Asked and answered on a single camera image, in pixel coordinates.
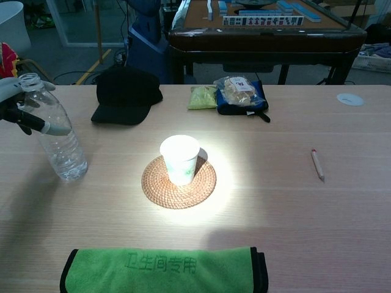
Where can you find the row of face-up mahjong tiles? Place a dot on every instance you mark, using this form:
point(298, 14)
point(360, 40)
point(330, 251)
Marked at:
point(262, 20)

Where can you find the white plastic basket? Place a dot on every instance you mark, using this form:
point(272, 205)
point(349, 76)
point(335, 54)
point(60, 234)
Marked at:
point(371, 62)

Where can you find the white round grommet cover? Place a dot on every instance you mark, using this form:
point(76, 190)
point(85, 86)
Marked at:
point(350, 99)

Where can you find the brown wooden post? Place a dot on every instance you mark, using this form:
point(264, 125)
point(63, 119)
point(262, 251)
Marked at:
point(98, 30)

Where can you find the red green feather shuttlecock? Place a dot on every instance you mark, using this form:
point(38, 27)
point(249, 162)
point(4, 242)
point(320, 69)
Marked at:
point(7, 59)

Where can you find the light wooden chair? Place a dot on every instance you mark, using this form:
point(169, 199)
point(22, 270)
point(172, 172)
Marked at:
point(38, 70)

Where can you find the white paper cup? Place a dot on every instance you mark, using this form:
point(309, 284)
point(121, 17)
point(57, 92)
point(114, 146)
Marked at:
point(180, 158)

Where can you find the blue fabric pouch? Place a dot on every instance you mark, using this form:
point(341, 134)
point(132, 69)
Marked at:
point(241, 109)

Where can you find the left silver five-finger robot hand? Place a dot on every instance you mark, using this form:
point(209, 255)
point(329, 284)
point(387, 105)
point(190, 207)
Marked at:
point(9, 103)

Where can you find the transparent plastic water bottle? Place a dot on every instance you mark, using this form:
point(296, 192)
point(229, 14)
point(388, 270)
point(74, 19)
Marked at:
point(65, 158)

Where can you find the clear bag of snacks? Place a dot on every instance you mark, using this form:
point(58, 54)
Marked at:
point(239, 90)

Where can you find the long blue mahjong tile row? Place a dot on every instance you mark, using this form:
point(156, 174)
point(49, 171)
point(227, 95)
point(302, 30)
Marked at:
point(301, 10)

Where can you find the round woven rattan coaster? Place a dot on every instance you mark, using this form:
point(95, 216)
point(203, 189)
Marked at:
point(178, 196)

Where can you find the short wooden pencil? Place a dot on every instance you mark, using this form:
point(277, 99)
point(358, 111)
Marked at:
point(317, 164)

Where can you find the black baseball cap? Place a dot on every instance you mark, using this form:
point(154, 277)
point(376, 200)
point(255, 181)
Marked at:
point(128, 94)

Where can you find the yellow-green snack packet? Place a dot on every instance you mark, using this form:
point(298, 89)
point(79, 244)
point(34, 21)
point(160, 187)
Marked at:
point(201, 97)

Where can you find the white round tub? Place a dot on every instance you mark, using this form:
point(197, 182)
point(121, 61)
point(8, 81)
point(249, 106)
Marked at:
point(13, 27)

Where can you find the green microfiber towel black trim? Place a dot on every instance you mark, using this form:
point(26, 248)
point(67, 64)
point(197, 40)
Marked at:
point(159, 271)

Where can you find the dark wooden mahjong table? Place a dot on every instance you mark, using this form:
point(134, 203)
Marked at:
point(259, 39)

